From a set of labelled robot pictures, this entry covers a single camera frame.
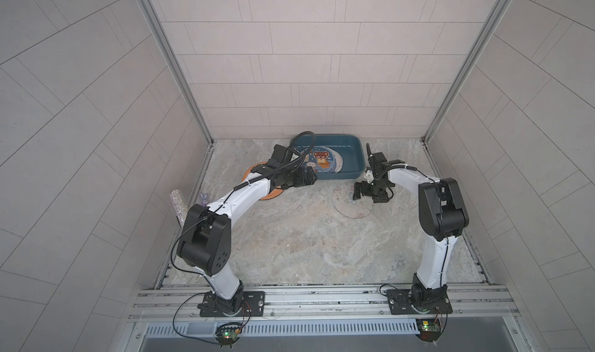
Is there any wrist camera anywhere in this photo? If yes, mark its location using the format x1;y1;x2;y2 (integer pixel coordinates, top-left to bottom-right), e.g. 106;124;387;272
364;170;374;184
270;144;294;167

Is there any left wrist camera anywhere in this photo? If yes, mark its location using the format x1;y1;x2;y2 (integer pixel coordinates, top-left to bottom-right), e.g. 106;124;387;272
270;144;294;167

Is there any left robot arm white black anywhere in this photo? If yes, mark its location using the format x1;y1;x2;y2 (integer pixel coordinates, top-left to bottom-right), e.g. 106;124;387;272
175;165;317;316

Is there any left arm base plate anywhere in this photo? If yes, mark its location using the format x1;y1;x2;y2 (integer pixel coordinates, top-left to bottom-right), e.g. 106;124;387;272
197;291;266;317

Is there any blue toast bear coaster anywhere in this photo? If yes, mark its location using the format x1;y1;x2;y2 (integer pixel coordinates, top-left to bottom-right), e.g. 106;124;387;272
304;147;343;174

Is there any orange round coaster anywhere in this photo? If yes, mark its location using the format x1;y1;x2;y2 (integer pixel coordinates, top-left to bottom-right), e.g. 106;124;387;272
243;162;284;201

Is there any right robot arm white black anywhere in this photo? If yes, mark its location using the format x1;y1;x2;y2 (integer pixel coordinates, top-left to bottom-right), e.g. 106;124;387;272
353;150;469;315

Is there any small purple bunny figurine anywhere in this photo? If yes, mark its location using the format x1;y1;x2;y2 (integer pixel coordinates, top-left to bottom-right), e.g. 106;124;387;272
198;192;211;206

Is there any aluminium frame rail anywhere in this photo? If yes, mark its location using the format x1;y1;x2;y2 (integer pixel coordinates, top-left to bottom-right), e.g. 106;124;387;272
128;284;522;340

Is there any teal plastic storage box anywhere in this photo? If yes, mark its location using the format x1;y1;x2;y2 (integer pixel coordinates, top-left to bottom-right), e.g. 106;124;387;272
314;134;366;180

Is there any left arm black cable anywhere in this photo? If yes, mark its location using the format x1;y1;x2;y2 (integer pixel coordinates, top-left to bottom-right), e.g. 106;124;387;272
234;130;316;190

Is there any glitter silver cylinder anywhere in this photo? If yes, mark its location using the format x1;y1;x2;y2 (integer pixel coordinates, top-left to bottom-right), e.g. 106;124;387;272
170;189;188;228

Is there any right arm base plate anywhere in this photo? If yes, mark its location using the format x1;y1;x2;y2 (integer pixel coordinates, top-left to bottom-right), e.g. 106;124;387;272
385;285;452;315

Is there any controller board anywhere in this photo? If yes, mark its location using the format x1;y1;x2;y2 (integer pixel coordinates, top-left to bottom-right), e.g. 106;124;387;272
215;322;243;347
416;319;443;343

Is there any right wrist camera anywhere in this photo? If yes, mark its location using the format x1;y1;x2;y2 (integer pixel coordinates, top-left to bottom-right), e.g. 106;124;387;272
364;170;374;184

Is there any right controller board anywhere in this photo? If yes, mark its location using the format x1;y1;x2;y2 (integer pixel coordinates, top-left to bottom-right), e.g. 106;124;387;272
416;319;443;343

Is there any left controller board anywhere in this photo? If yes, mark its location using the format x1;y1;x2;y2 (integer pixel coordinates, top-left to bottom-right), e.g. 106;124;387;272
215;322;243;347

